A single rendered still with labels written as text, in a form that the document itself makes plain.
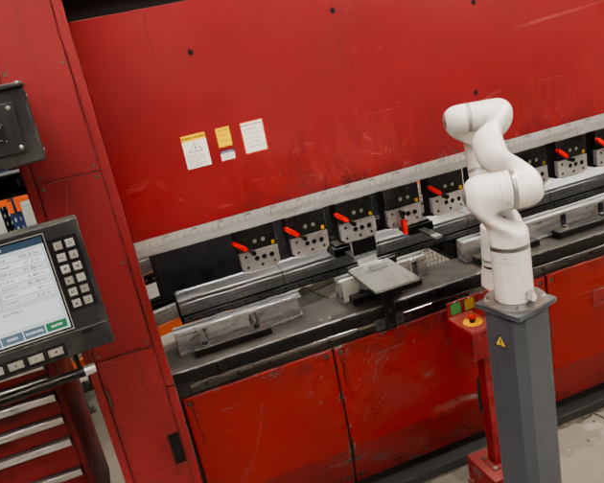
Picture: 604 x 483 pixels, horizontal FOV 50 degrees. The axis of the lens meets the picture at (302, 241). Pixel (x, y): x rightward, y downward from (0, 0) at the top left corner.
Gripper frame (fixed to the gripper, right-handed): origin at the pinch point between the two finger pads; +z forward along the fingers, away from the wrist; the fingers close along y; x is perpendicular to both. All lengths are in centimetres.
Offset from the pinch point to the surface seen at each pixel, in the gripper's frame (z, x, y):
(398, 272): -14.3, -29.7, -18.1
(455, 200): -29.5, 6.1, -32.0
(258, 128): -76, -67, -39
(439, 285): -1.5, -11.1, -20.7
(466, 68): -79, 18, -36
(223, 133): -77, -80, -39
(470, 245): -7.9, 11.2, -31.7
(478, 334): 7.4, -12.0, 5.9
